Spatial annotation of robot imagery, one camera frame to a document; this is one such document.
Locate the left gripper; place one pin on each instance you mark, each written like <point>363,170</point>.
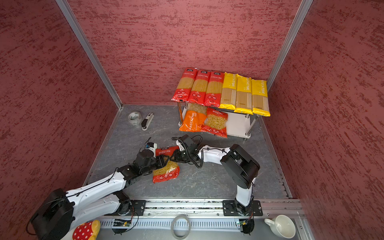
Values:
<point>161,160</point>

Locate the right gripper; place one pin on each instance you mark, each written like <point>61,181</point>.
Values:
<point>176,153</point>

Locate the red fusilli bag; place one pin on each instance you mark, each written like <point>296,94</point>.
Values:
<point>171,169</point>
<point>215,123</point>

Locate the orange macaroni bag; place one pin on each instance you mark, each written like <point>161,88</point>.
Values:
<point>194,118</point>

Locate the red spaghetti bag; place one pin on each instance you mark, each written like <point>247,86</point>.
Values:
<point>199,88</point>
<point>185,85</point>
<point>214,90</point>

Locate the yellow spaghetti bag crosswise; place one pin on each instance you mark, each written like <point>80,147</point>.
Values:
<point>229,92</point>

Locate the yellow spaghetti bag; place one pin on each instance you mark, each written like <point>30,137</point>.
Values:
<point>260,103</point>
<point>244,96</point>

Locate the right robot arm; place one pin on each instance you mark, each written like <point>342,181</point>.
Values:
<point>238,163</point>

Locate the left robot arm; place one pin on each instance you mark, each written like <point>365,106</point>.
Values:
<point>62,210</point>

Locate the white two-tier shelf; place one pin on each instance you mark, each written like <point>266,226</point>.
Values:
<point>238,125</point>

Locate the black white stapler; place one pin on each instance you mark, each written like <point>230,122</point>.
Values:
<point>146,122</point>

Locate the clear packing tape roll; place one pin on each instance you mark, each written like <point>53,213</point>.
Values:
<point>135,118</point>

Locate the yellow plush toy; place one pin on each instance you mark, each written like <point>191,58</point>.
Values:
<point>86,231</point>

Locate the white ceramic cup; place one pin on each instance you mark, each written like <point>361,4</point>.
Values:
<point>282,226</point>

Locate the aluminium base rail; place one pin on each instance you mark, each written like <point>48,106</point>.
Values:
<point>198,214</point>

